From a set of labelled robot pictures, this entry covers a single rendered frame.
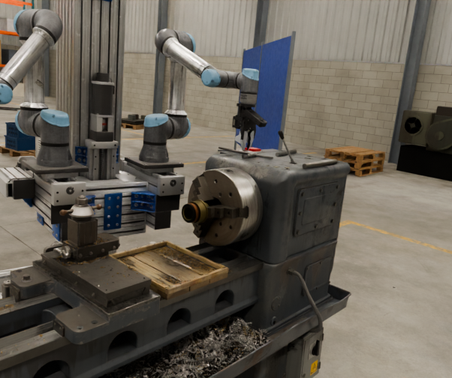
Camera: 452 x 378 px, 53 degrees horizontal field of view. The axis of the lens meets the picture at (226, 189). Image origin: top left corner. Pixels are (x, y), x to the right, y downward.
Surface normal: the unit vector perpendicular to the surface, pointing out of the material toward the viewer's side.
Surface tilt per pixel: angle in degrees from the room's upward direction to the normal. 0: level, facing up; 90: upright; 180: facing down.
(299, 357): 90
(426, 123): 90
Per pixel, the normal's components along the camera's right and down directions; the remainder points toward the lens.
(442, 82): -0.70, 0.11
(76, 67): 0.61, 0.23
